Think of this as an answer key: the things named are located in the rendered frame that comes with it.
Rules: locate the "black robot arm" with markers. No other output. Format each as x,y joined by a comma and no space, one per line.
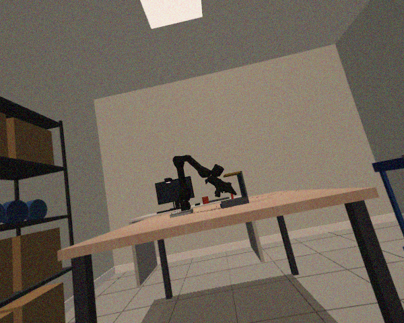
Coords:
185,192

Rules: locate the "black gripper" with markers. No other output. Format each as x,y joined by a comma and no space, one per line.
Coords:
226,186

